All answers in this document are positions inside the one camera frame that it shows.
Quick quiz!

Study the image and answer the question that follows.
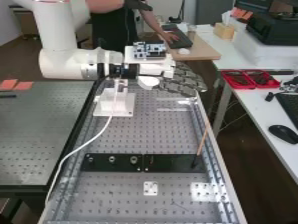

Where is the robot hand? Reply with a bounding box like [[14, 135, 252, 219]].
[[124, 41, 209, 95]]

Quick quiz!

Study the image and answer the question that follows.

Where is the thin stick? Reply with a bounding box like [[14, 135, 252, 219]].
[[192, 114, 213, 168]]

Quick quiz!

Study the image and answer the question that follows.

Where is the black keyboard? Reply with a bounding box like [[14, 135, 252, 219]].
[[160, 23, 196, 50], [274, 92, 298, 132]]

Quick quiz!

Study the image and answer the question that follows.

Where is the wooden desk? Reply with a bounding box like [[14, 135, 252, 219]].
[[141, 29, 222, 62]]

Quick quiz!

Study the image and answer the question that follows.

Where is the person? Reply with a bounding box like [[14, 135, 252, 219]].
[[85, 0, 183, 54]]

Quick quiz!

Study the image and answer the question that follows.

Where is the red tray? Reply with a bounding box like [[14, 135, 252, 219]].
[[221, 69, 258, 90], [245, 68, 282, 89]]

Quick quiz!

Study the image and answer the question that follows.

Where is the wooden block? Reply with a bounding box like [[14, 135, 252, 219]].
[[213, 22, 236, 42]]

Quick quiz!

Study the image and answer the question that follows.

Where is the white desk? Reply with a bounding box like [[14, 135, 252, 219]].
[[212, 69, 298, 186], [194, 23, 298, 72]]

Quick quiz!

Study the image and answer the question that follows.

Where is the black plate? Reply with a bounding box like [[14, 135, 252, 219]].
[[80, 152, 208, 174]]

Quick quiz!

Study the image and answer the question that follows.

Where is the black machine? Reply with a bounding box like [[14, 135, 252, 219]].
[[245, 0, 298, 46]]

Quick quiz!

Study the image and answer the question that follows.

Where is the clear box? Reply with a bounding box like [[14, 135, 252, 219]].
[[39, 78, 248, 224]]

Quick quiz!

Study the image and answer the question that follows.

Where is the black mouse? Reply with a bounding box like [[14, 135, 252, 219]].
[[268, 124, 298, 145]]

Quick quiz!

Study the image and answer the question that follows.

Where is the small white flat block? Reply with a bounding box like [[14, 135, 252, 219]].
[[143, 181, 160, 197]]

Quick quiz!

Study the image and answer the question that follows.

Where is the white cable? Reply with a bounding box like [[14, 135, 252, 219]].
[[43, 113, 115, 209]]

